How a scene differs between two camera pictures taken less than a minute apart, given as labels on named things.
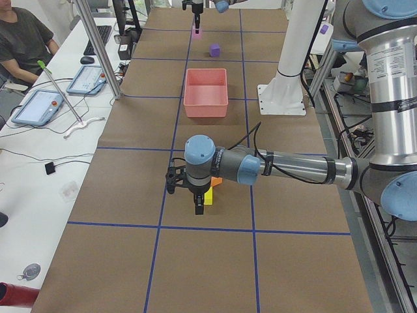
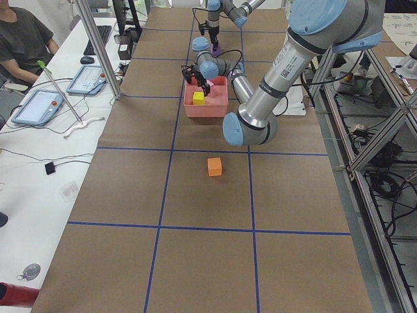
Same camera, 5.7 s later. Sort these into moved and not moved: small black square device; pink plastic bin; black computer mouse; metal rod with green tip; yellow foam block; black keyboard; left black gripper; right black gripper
Moved: left black gripper; right black gripper; yellow foam block
Not moved: metal rod with green tip; black computer mouse; pink plastic bin; small black square device; black keyboard
